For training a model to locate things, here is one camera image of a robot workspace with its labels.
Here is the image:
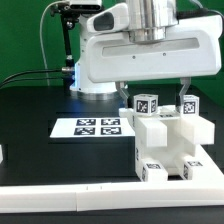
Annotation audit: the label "white marker base plate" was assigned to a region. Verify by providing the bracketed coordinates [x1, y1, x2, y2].
[50, 117, 135, 138]

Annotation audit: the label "black base cables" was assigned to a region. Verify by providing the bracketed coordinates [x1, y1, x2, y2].
[0, 66, 76, 89]

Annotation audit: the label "black camera on stand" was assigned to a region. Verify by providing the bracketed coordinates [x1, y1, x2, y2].
[50, 0, 103, 88]

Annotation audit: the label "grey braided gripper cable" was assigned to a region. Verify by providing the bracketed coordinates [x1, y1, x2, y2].
[176, 0, 224, 21]

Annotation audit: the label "white chair seat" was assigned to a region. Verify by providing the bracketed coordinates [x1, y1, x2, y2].
[135, 117, 201, 175]

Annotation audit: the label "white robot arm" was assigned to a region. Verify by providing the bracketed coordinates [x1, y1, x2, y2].
[84, 0, 224, 102]

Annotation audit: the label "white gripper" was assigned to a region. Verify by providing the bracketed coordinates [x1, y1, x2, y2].
[86, 15, 222, 112]

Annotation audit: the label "white L-shaped fence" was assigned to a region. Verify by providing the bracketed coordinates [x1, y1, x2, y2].
[0, 154, 224, 213]

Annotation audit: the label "white tagged cube nut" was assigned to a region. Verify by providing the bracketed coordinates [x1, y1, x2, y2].
[134, 94, 158, 116]
[183, 95, 200, 115]

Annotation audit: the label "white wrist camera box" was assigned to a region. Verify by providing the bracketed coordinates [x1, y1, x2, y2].
[87, 3, 129, 33]

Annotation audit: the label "grey camera cable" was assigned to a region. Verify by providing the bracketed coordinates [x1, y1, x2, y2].
[38, 0, 69, 87]

